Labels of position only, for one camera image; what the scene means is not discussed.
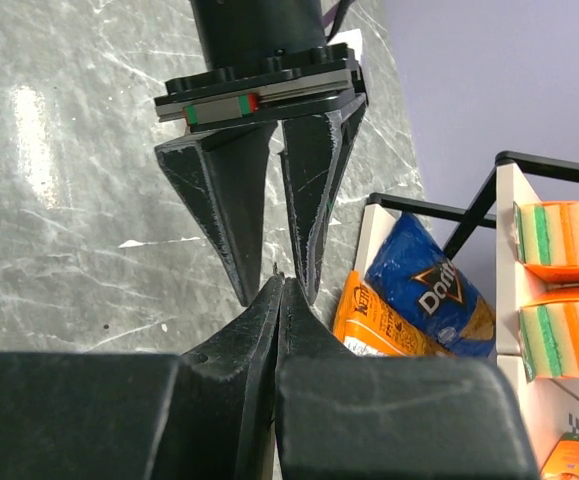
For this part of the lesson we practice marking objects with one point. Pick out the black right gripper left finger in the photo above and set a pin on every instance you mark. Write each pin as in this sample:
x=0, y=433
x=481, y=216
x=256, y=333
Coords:
x=204, y=414

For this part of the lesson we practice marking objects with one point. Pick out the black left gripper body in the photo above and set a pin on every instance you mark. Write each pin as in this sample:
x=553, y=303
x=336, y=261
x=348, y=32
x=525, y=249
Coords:
x=264, y=90

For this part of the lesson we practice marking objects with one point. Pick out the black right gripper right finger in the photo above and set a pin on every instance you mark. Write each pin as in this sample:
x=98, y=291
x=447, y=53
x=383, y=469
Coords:
x=343, y=416

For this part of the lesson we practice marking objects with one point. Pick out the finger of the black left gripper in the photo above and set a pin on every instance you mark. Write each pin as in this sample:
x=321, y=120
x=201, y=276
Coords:
x=220, y=177
x=316, y=151

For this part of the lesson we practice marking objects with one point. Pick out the orange snack bag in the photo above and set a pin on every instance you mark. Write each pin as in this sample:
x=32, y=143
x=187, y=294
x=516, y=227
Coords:
x=367, y=326

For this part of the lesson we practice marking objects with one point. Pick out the blue snack bag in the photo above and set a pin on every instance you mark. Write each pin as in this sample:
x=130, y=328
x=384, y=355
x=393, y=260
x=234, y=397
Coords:
x=411, y=273

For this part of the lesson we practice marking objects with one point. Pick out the orange sponge pack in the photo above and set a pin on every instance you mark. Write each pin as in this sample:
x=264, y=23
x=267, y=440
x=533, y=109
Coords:
x=549, y=339
x=563, y=462
x=547, y=240

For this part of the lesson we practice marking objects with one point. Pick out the orange sponge pack far left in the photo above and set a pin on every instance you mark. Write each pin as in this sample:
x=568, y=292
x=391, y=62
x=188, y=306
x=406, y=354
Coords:
x=547, y=240

